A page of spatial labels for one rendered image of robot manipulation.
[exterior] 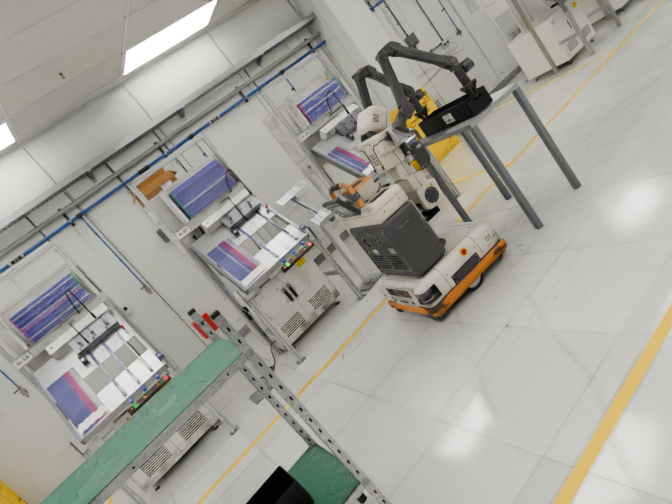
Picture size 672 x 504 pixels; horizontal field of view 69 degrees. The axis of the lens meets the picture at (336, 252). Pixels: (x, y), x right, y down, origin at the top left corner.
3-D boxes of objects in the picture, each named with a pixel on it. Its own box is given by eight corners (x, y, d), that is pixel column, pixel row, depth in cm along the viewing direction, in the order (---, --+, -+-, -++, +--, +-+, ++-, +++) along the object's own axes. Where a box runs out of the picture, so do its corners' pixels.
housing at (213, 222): (254, 203, 434) (250, 192, 423) (212, 238, 415) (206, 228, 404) (248, 199, 438) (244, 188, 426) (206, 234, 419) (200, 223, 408)
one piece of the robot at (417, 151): (419, 173, 301) (398, 145, 297) (398, 180, 327) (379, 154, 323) (436, 158, 306) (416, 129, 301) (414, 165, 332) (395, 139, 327)
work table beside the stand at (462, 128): (540, 229, 307) (469, 124, 289) (472, 233, 372) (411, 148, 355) (581, 185, 319) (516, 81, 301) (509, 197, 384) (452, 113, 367)
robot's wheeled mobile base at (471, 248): (441, 321, 285) (416, 289, 280) (391, 310, 345) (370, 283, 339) (512, 247, 303) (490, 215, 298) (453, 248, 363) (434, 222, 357)
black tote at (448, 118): (426, 137, 352) (417, 124, 349) (442, 123, 357) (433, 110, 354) (475, 116, 298) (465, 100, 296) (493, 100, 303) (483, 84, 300)
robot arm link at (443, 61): (384, 56, 295) (388, 48, 284) (385, 47, 296) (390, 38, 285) (452, 72, 300) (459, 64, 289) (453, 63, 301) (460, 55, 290)
